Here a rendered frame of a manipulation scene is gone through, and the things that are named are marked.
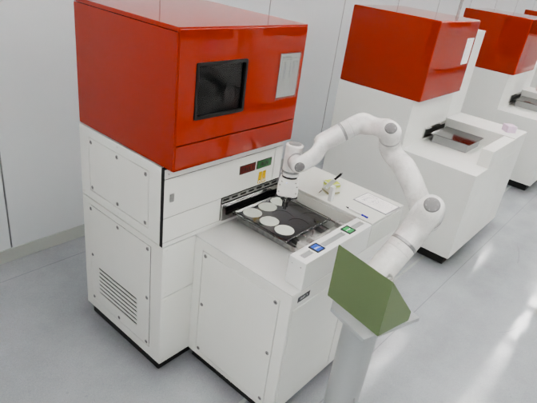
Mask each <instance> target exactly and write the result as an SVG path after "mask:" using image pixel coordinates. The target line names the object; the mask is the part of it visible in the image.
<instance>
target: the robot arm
mask: <svg viewBox="0 0 537 403"><path fill-rule="evenodd" d="M358 134H364V135H375V136H377V137H378V138H379V150H380V153H381V156H382V158H383V159H384V160H385V161H386V163H387V164H388V165H389V166H390V167H391V169H392V171H393V172H394V174H395V176H396V178H397V180H398V182H399V184H400V186H401V188H402V190H403V192H404V196H405V198H406V201H407V204H408V208H409V212H408V214H407V216H406V217H405V219H404V220H403V221H402V223H401V224H400V226H399V227H398V229H397V230H396V231H395V232H394V234H393V235H392V236H391V237H390V238H389V239H388V240H387V241H386V242H385V243H384V245H383V246H382V247H381V248H380V249H379V251H378V252H377V253H376V254H375V255H374V257H373V258H372V259H371V260H370V261H369V262H368V265H370V266H371V267H372V268H373V269H375V270H376V271H378V272H379V273H381V274H382V275H384V276H385V277H386V278H388V279H389V280H390V281H392V282H394V277H395V276H396V275H397V274H398V273H399V272H400V271H401V270H402V269H403V267H404V266H405V265H406V264H407V262H408V261H409V260H410V259H411V257H412V256H413V255H414V254H415V253H416V251H417V250H418V249H419V248H420V247H421V246H422V244H423V243H424V242H425V240H426V239H427V237H428V236H429V234H430V233H431V232H432V231H435V230H436V229H438V228H439V227H440V224H441V222H442V220H443V219H444V215H445V212H446V206H445V204H444V201H443V200H442V199H441V198H440V197H438V196H436V195H433V194H429V193H428V190H427V187H426V185H425V183H424V180H423V177H422V175H421V173H420V171H419V169H418V167H417V166H416V164H415V162H414V161H413V159H412V158H411V157H410V156H408V155H407V154H406V153H405V151H404V149H403V147H402V145H401V138H402V130H401V128H400V126H399V125H398V124H397V123H396V122H395V121H393V120H392V119H389V118H377V117H375V116H373V115H371V114H367V113H358V114H355V115H353V116H351V117H350V118H347V119H345V120H343V121H342V122H340V123H338V124H336V125H334V126H333V127H331V128H329V129H327V130H325V131H323V132H322V133H320V134H318V135H316V136H315V138H314V145H313V146H312V148H311V149H310V150H308V151H307V152H306V153H304V154H303V151H304V145H303V144H301V143H299V142H287V143H286V147H285V152H284V162H283V167H282V171H281V173H282V175H281V176H280V179H279V181H278V186H277V190H276V196H278V197H280V199H281V200H282V206H283V209H286V207H288V203H289V202H290V201H291V200H292V199H297V194H298V188H299V178H298V177H299V173H302V172H304V171H305V170H308V169H310V168H312V167H313V166H315V165H316V164H318V163H319V162H320V161H321V160H322V159H323V157H324V155H325V153H326V152H327V151H328V150H330V149H331V148H333V147H335V146H338V145H339V144H341V143H343V142H346V141H347V140H348V139H350V138H353V137H355V136H356V135H358ZM284 197H287V199H286V201H285V198H284Z"/></svg>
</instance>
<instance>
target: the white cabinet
mask: <svg viewBox="0 0 537 403"><path fill-rule="evenodd" d="M396 230H397V229H394V230H393V231H392V232H390V233H388V234H387V235H385V236H383V237H382V238H381V239H379V240H378V241H376V242H374V243H373V244H371V245H370V246H369V247H367V248H366V250H364V251H363V252H361V253H359V254H357V255H356V256H357V257H358V258H359V259H360V260H362V261H364V262H365V263H366V264H368V262H369V261H370V260H371V259H372V258H373V257H374V255H375V254H376V253H377V252H378V251H379V249H380V248H381V247H382V246H383V245H384V243H385V242H386V241H387V240H388V239H389V238H390V237H391V236H392V235H393V234H394V232H395V231H396ZM331 278H332V272H331V273H329V274H327V275H326V276H324V277H322V278H321V279H320V280H319V281H316V282H315V283H313V284H312V285H310V286H309V287H308V288H306V289H304V290H303V291H301V292H300V293H298V294H297V295H296V296H294V297H291V296H289V295H288V294H287V293H285V292H284V291H282V290H280V289H278V288H277V287H276V286H274V285H272V284H271V283H269V282H268V281H266V280H265V279H263V278H262V277H260V276H258V275H257V274H255V273H254V272H252V271H251V270H249V269H247V268H245V267H244V266H243V265H241V264H239V263H238V262H236V261H234V260H233V259H232V258H230V257H228V256H227V255H225V254H224V253H222V252H221V251H219V250H218V249H216V248H214V247H212V246H211V245H210V244H208V243H206V242H205V241H203V240H201V239H200V238H199V237H197V236H196V241H195V254H194V266H193V288H192V301H191V312H190V324H189V348H190V349H191V350H192V355H194V356H195V357H196V358H197V359H199V360H200V361H201V362H202V363H203V364H205V365H206V366H207V367H208V368H210V369H211V370H212V371H213V372H214V373H215V374H216V375H217V376H219V377H220V378H221V379H222V380H224V381H225V382H226V383H227V384H229V385H230V386H231V387H232V388H234V389H235V390H236V391H237V392H238V393H239V394H240V395H241V396H242V397H244V398H245V399H246V400H247V401H249V402H250V403H285V402H286V401H287V400H288V399H289V398H291V397H292V396H293V395H294V394H295V393H296V392H298V391H299V390H300V389H301V388H302V387H303V386H304V385H306V384H307V383H308V382H309V381H310V380H312V379H313V378H314V377H315V376H316V375H317V374H318V373H319V372H320V371H321V370H322V369H323V368H324V367H326V366H327V365H328V364H329V363H330V362H331V361H333V360H334V357H335V353H336V347H337V344H338V341H339V337H340V331H341V328H342V325H343V323H342V322H341V321H340V320H339V319H338V318H337V317H336V316H335V315H334V314H333V313H332V312H331V311H330V309H331V306H332V301H333V300H332V299H331V298H330V297H329V296H328V289H329V286H330V281H331Z"/></svg>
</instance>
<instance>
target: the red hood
mask: <svg viewBox="0 0 537 403"><path fill-rule="evenodd" d="M74 24H75V40H76V55H77V72H78V102H79V118H80V122H82V123H84V124H86V125H88V126H89V127H91V128H93V129H95V130H96V131H98V132H100V133H102V134H104V135H105V136H107V137H109V138H112V139H113V140H114V141H116V142H119V143H121V144H122V145H124V146H126V147H128V148H130V149H131V150H133V151H135V152H137V153H138V154H140V155H142V156H144V157H146V158H148V159H149V160H151V161H153V162H155V163H157V164H158V165H160V166H162V167H164V168H166V169H167V170H169V171H171V172H173V173H174V172H177V171H180V170H185V169H188V168H191V167H194V166H199V165H202V164H205V163H208V162H213V161H216V160H219V159H222V158H226V157H230V156H233V155H236V154H241V153H244V152H247V151H250V150H254V149H258V148H261V147H264V146H269V145H272V144H275V143H278V142H282V141H286V140H289V139H291V136H292V126H293V121H294V115H295V110H296V100H297V95H298V90H299V84H300V74H301V69H302V63H303V58H304V48H305V43H306V38H307V32H308V24H304V23H301V22H295V21H291V20H288V19H284V18H278V17H274V16H271V15H267V14H261V13H257V12H254V11H251V10H244V9H241V8H237V7H233V6H227V5H224V4H220V3H216V2H210V1H207V0H74Z"/></svg>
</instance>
